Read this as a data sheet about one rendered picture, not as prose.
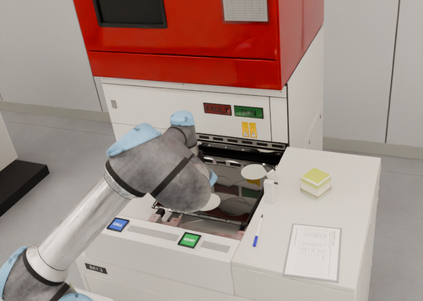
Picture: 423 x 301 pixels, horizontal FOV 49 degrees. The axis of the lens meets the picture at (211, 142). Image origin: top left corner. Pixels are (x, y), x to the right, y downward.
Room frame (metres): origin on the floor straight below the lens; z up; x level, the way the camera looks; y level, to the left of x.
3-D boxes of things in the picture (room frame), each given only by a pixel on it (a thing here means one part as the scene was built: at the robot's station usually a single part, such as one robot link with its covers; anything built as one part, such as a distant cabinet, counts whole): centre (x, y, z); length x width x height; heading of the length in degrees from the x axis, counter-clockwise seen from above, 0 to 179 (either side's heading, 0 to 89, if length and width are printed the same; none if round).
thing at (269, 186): (1.22, -0.17, 1.03); 0.06 x 0.04 x 0.13; 153
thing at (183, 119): (1.32, 0.09, 1.21); 0.09 x 0.08 x 0.11; 149
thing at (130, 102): (1.71, 0.07, 1.02); 0.82 x 0.03 x 0.40; 63
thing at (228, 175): (1.42, 0.00, 0.90); 0.34 x 0.34 x 0.01; 63
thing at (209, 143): (1.62, -0.08, 0.89); 0.44 x 0.02 x 0.10; 63
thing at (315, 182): (1.22, -0.32, 1.00); 0.07 x 0.07 x 0.07; 37
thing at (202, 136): (1.62, -0.09, 0.96); 0.44 x 0.01 x 0.02; 63
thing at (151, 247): (1.13, 0.22, 0.89); 0.55 x 0.09 x 0.14; 63
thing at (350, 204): (1.16, -0.30, 0.89); 0.62 x 0.35 x 0.14; 153
